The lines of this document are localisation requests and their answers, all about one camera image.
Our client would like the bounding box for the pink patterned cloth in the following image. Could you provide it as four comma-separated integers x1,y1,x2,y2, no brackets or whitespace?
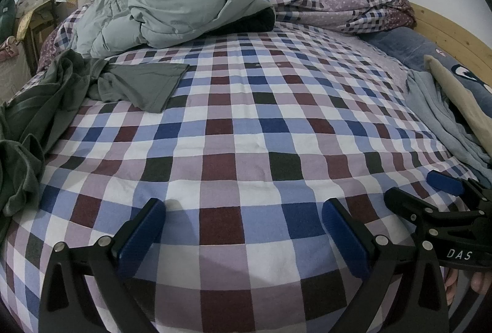
0,37,21,62

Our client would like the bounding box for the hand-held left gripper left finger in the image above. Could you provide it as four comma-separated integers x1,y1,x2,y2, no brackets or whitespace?
38,198,167,333

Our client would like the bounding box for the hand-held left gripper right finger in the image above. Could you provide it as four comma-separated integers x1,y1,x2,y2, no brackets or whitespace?
322,198,450,333

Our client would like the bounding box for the person's right hand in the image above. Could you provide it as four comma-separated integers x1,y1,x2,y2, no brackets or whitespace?
444,268,492,303

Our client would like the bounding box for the purple checkered pillow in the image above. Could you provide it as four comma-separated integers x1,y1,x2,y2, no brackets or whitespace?
38,6,85,68

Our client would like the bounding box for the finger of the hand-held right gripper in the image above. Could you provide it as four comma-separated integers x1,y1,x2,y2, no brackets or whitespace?
427,171,492,216
384,187,435,230

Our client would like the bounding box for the blue printed pillow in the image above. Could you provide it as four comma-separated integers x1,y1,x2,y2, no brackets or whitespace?
359,26,492,107

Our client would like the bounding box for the wooden bed frame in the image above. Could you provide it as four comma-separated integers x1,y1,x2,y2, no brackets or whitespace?
409,2,492,66

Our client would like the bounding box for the grey-green t-shirt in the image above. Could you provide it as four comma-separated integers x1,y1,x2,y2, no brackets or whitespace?
0,49,191,237

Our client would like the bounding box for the light blue garment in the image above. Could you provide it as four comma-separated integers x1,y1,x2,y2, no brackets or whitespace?
405,69,492,184

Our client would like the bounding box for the beige garment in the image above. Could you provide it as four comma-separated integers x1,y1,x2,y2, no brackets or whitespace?
424,54,492,165

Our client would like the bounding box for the white suitcase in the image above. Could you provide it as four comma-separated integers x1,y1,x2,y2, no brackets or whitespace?
0,49,33,103

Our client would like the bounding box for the checkered bed sheet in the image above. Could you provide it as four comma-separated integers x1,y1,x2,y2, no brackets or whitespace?
0,29,481,333

